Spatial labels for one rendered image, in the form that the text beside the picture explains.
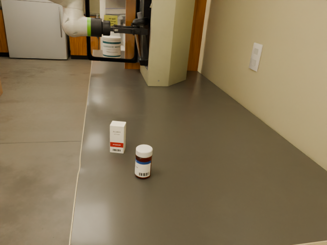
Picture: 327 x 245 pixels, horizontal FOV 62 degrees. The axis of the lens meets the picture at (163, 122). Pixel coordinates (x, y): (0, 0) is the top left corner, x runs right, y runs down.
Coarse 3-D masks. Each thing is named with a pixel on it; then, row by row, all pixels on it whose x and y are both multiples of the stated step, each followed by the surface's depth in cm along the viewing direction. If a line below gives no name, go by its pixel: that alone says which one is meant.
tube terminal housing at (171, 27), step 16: (160, 0) 126; (176, 0) 128; (192, 0) 140; (160, 16) 129; (176, 16) 131; (192, 16) 145; (160, 32) 132; (176, 32) 136; (160, 48) 135; (176, 48) 140; (160, 64) 138; (176, 64) 145; (160, 80) 142; (176, 80) 150
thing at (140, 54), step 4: (148, 20) 139; (144, 24) 138; (148, 24) 141; (140, 28) 140; (144, 28) 140; (148, 28) 141; (148, 32) 142; (136, 36) 143; (140, 36) 142; (144, 36) 142; (148, 36) 142; (136, 40) 145; (140, 40) 143; (144, 40) 142; (148, 40) 143; (140, 44) 144; (144, 44) 143; (148, 44) 144; (140, 48) 145; (144, 48) 144; (148, 48) 145; (140, 52) 146; (144, 52) 145; (148, 52) 146; (140, 56) 148; (144, 56) 146
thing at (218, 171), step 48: (96, 96) 121; (144, 96) 126; (192, 96) 132; (96, 144) 82; (192, 144) 87; (240, 144) 90; (288, 144) 92; (96, 192) 62; (144, 192) 63; (192, 192) 65; (240, 192) 66; (288, 192) 68; (96, 240) 50; (144, 240) 51; (192, 240) 52; (240, 240) 53; (288, 240) 54
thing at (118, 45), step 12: (96, 0) 151; (108, 0) 151; (120, 0) 151; (132, 0) 152; (96, 12) 153; (108, 12) 154; (120, 12) 154; (132, 12) 154; (120, 24) 157; (108, 36) 159; (120, 36) 159; (132, 36) 160; (96, 48) 161; (108, 48) 162; (120, 48) 162; (132, 48) 163
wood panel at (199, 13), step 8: (200, 0) 165; (200, 8) 167; (200, 16) 169; (192, 24) 170; (200, 24) 171; (192, 32) 172; (200, 32) 173; (192, 40) 174; (200, 40) 175; (192, 48) 176; (192, 56) 179; (128, 64) 172; (136, 64) 173; (192, 64) 181
